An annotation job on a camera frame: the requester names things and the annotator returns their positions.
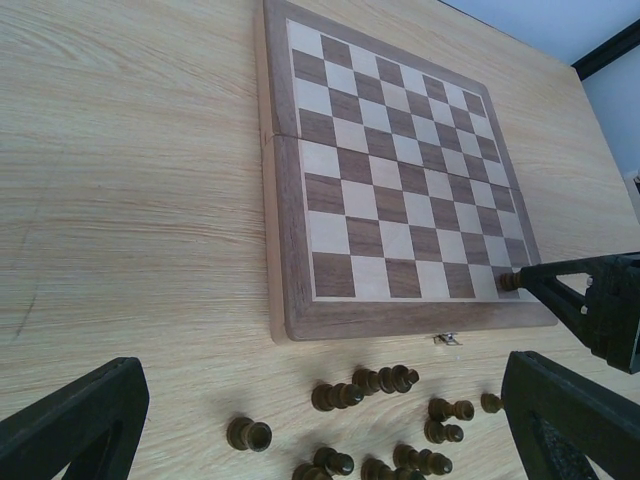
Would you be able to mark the dark pawn near board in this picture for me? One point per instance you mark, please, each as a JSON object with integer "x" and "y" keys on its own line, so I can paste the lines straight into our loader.
{"x": 245, "y": 434}

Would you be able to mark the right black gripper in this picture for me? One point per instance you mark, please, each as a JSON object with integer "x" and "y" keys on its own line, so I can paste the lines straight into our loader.
{"x": 605, "y": 318}

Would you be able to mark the dark bishop chess piece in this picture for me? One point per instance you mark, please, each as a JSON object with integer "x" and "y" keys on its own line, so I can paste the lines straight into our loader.
{"x": 326, "y": 397}

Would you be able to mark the dark pawn lower middle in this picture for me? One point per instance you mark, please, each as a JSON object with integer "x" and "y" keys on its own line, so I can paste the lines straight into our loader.
{"x": 327, "y": 463}

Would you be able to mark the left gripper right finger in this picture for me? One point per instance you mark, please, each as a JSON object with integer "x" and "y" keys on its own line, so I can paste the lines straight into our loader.
{"x": 562, "y": 423}

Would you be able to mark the dark piece pile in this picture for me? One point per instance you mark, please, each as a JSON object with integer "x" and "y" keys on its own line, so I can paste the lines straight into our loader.
{"x": 439, "y": 433}

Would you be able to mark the wooden chess board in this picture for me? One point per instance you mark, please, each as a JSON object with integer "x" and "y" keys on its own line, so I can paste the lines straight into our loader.
{"x": 391, "y": 203}

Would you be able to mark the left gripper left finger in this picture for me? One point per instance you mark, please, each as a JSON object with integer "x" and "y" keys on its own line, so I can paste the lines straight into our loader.
{"x": 88, "y": 429}

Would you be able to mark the dark knight chess piece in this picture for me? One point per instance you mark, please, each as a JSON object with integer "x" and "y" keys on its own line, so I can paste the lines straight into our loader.
{"x": 375, "y": 469}

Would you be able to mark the dark pawn beside knight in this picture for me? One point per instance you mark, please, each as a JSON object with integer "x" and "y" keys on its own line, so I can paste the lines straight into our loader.
{"x": 425, "y": 461}

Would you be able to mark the dark rook chess piece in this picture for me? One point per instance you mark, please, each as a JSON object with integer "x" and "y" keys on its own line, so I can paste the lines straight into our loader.
{"x": 510, "y": 281}

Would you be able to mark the metal board latch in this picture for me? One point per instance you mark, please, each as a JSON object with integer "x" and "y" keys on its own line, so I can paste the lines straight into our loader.
{"x": 447, "y": 339}

